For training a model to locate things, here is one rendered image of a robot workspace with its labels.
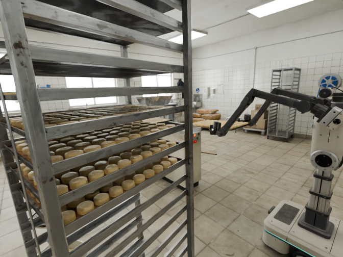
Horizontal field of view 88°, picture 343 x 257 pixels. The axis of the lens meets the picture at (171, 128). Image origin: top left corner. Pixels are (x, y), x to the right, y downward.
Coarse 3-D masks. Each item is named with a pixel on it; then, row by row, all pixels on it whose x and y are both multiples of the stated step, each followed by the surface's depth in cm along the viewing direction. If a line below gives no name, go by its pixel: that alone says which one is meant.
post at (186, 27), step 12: (192, 120) 87; (192, 132) 88; (192, 144) 89; (192, 156) 90; (192, 168) 92; (192, 180) 93; (192, 192) 94; (192, 204) 96; (192, 216) 97; (192, 228) 98; (192, 240) 100; (192, 252) 102
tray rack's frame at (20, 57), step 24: (0, 0) 31; (24, 24) 34; (24, 48) 34; (24, 72) 35; (24, 96) 35; (24, 120) 36; (48, 168) 40; (24, 192) 56; (48, 192) 40; (24, 216) 74; (48, 216) 41; (24, 240) 75
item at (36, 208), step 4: (168, 156) 98; (180, 160) 94; (20, 188) 71; (20, 192) 68; (28, 196) 66; (32, 200) 63; (32, 204) 59; (36, 204) 61; (32, 208) 59; (36, 208) 59; (36, 212) 56; (40, 212) 57; (40, 216) 54; (44, 220) 51
